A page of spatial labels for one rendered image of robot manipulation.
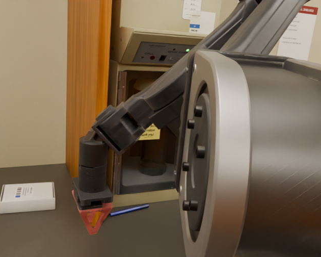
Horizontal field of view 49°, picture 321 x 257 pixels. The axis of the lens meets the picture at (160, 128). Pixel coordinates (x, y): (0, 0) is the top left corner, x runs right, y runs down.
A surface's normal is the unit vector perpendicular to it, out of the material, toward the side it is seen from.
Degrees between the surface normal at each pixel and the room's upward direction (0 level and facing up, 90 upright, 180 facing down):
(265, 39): 60
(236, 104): 45
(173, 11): 90
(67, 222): 0
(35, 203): 90
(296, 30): 90
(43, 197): 0
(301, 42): 90
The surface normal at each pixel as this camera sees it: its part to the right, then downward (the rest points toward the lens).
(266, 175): 0.04, 0.00
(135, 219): 0.09, -0.95
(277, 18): 0.54, -0.22
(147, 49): 0.22, 0.88
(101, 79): 0.40, 0.29
